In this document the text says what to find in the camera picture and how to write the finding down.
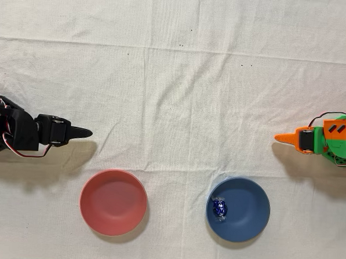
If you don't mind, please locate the blue candy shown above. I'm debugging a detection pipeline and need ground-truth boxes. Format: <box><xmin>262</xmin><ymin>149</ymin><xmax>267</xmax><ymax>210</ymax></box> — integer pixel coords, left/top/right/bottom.
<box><xmin>210</xmin><ymin>196</ymin><xmax>230</xmax><ymax>223</ymax></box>

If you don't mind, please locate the pink bowl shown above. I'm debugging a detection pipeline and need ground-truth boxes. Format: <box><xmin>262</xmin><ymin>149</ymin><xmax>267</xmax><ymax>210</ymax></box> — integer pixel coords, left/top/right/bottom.
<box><xmin>78</xmin><ymin>167</ymin><xmax>150</xmax><ymax>238</ymax></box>

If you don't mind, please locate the blue bowl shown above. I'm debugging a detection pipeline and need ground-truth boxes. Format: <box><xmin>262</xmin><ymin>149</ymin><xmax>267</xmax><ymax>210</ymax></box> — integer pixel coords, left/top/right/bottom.
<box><xmin>204</xmin><ymin>175</ymin><xmax>272</xmax><ymax>245</ymax></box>

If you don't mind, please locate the white creased tablecloth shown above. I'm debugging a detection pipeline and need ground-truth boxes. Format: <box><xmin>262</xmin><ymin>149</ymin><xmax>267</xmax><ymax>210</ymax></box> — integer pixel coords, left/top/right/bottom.
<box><xmin>0</xmin><ymin>0</ymin><xmax>346</xmax><ymax>259</ymax></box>

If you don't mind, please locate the orange arm wrist cable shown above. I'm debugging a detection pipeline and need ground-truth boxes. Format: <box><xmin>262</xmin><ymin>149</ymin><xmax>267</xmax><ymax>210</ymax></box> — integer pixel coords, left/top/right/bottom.
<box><xmin>332</xmin><ymin>156</ymin><xmax>346</xmax><ymax>169</ymax></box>

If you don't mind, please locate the orange arm gripper cable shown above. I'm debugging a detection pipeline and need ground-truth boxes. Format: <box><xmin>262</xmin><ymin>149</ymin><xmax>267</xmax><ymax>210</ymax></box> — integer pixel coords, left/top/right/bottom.
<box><xmin>308</xmin><ymin>110</ymin><xmax>346</xmax><ymax>130</ymax></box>

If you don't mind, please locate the black arm gripper cable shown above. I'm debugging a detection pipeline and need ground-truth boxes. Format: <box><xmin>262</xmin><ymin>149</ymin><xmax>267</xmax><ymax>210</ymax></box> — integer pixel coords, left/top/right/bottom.
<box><xmin>2</xmin><ymin>130</ymin><xmax>54</xmax><ymax>159</ymax></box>

